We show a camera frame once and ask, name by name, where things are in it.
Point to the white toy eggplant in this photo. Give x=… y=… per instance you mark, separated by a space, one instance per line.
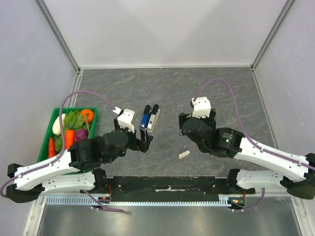
x=57 y=128

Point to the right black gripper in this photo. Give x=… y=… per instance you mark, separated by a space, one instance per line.
x=210 y=121

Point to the staple box with red mark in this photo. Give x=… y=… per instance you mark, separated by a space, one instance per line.
x=184 y=154

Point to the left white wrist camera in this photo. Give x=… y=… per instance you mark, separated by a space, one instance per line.
x=125 y=119

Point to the purple toy onion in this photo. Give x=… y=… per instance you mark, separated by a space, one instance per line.
x=80 y=135

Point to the green plastic bin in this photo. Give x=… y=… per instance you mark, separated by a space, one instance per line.
x=91 y=127

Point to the orange toy carrot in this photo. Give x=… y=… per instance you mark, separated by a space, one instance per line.
x=69 y=138

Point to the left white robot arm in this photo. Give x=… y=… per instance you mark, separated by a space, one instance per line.
x=75 y=169

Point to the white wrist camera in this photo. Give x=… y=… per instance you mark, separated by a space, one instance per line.
x=201 y=107
x=125 y=119

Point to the orange toy pumpkin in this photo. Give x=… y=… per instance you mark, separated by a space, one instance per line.
x=87 y=115

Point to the green toy leafy vegetable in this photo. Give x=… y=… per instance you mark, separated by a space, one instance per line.
x=74 y=120

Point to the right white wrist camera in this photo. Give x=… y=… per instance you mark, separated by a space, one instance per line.
x=201 y=107

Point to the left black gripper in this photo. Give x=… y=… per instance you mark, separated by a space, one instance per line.
x=141 y=145

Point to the red toy chili pepper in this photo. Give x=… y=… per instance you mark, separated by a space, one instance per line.
x=51 y=148

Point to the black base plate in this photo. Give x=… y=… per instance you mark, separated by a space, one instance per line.
x=167 y=189

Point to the beige black stapler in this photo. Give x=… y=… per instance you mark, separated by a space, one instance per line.
x=154 y=114

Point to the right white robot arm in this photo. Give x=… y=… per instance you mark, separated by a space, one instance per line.
x=293 y=173

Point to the blue stapler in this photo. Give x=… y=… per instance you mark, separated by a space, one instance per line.
x=146 y=117

